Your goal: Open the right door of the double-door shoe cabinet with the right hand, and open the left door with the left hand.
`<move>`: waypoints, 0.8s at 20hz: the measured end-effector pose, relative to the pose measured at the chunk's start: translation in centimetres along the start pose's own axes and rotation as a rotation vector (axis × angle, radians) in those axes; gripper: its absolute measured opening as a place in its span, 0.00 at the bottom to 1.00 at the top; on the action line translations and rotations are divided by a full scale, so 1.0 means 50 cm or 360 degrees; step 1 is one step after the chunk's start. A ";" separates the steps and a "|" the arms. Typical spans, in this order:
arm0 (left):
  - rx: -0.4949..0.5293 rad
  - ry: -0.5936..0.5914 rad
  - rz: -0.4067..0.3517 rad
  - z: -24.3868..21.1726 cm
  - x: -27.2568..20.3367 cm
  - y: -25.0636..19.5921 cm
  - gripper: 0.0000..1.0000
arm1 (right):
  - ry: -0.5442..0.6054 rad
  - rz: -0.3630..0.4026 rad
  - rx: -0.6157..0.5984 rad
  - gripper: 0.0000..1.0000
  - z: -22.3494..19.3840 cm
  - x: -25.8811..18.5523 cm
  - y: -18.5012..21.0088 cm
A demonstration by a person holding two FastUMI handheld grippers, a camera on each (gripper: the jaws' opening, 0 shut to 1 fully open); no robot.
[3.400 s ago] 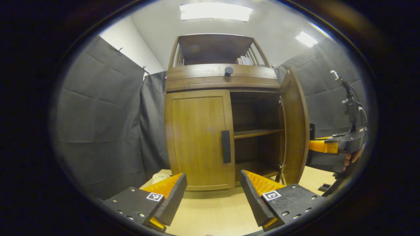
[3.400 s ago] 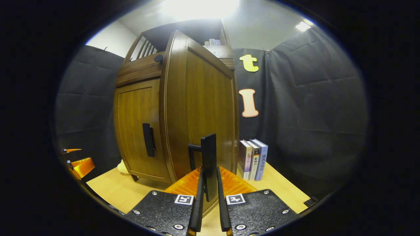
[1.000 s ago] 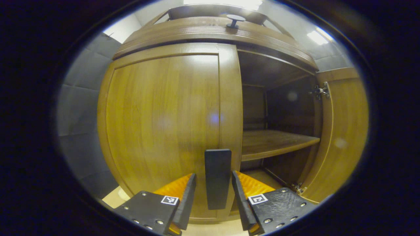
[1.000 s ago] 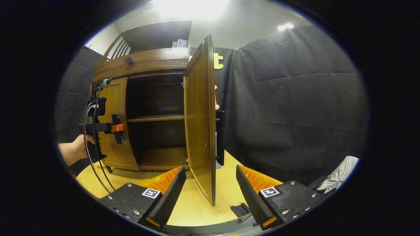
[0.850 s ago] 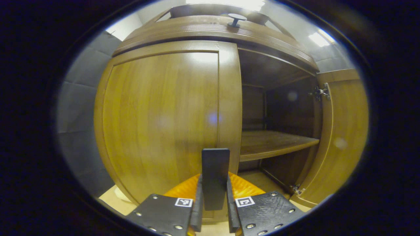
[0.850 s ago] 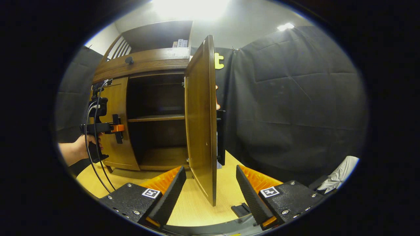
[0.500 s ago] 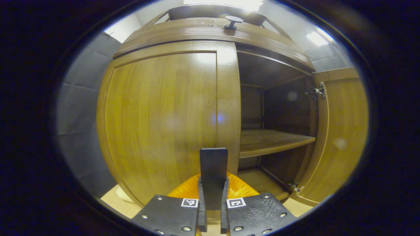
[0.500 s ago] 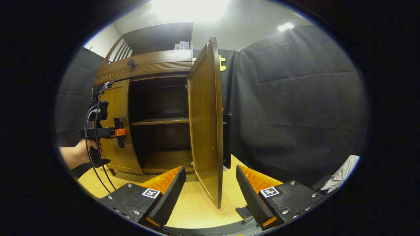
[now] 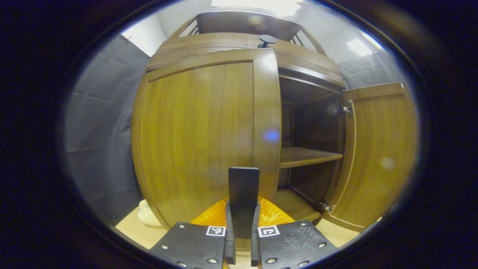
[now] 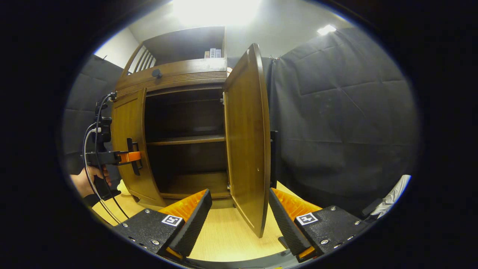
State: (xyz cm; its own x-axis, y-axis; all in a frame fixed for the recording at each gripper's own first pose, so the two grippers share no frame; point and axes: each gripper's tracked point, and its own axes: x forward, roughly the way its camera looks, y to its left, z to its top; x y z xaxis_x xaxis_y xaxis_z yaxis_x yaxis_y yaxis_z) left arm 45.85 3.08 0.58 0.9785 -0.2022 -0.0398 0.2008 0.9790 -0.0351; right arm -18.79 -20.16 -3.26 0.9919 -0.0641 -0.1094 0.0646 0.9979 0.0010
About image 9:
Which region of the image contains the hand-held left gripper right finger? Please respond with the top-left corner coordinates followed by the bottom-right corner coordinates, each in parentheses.
top-left (251, 197), bottom-right (339, 269)

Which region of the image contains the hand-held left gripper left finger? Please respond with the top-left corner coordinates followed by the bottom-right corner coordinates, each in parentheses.
top-left (149, 198), bottom-right (237, 269)

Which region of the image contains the wooden cabinet door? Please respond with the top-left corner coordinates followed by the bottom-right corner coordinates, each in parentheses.
top-left (323, 83), bottom-right (418, 233)
top-left (131, 48), bottom-right (282, 239)

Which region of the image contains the wooden inner cabinet shelf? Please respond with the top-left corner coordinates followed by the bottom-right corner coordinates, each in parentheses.
top-left (279, 146), bottom-right (344, 169)

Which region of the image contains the cream plush toy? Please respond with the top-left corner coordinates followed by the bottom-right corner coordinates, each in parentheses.
top-left (137, 199), bottom-right (163, 227)

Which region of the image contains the black backdrop cloth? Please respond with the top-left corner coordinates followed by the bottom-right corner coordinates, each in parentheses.
top-left (62, 34), bottom-right (409, 225)

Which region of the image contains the wooden drawer with black knob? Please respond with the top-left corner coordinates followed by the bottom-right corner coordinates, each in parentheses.
top-left (146, 33), bottom-right (346, 89)

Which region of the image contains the small ceiling light panel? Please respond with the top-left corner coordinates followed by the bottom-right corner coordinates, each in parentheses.
top-left (346, 32), bottom-right (383, 57)

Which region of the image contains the large ceiling light panel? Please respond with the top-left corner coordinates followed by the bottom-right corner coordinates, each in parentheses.
top-left (211, 0), bottom-right (303, 16)

